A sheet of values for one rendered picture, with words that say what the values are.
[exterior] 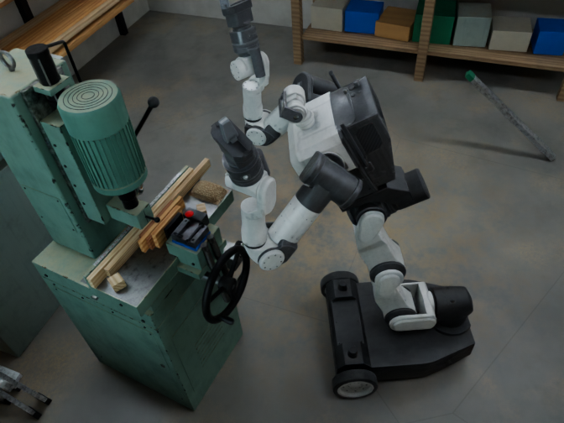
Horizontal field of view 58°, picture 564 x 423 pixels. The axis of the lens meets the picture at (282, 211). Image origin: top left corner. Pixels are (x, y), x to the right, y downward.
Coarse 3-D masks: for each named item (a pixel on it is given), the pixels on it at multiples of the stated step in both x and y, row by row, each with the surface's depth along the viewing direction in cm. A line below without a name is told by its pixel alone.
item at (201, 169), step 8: (208, 160) 206; (200, 168) 202; (208, 168) 207; (192, 176) 199; (200, 176) 203; (184, 184) 196; (192, 184) 200; (176, 192) 193; (184, 192) 196; (168, 200) 190; (160, 208) 188; (136, 240) 178; (128, 248) 175; (136, 248) 179; (120, 256) 173; (128, 256) 177; (112, 264) 170; (120, 264) 174; (112, 272) 171
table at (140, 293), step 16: (192, 208) 192; (208, 208) 192; (224, 208) 197; (224, 240) 184; (144, 256) 177; (160, 256) 177; (176, 256) 176; (128, 272) 173; (144, 272) 172; (160, 272) 172; (176, 272) 179; (192, 272) 175; (96, 288) 169; (128, 288) 168; (144, 288) 168; (160, 288) 172; (112, 304) 171; (128, 304) 164; (144, 304) 166
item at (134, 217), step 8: (112, 200) 173; (112, 208) 171; (120, 208) 170; (136, 208) 170; (144, 208) 170; (112, 216) 175; (120, 216) 173; (128, 216) 170; (136, 216) 168; (144, 216) 171; (152, 216) 175; (128, 224) 174; (136, 224) 171; (144, 224) 173
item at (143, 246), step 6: (180, 198) 189; (174, 204) 187; (180, 204) 190; (168, 210) 185; (162, 216) 183; (150, 228) 179; (144, 234) 177; (138, 240) 175; (144, 240) 176; (144, 246) 177; (144, 252) 178
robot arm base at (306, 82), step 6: (300, 72) 167; (306, 72) 165; (300, 78) 166; (306, 78) 163; (312, 78) 164; (294, 84) 169; (300, 84) 166; (306, 84) 163; (312, 84) 163; (306, 90) 163; (312, 90) 163; (306, 96) 163; (312, 96) 162; (318, 96) 164; (306, 102) 164
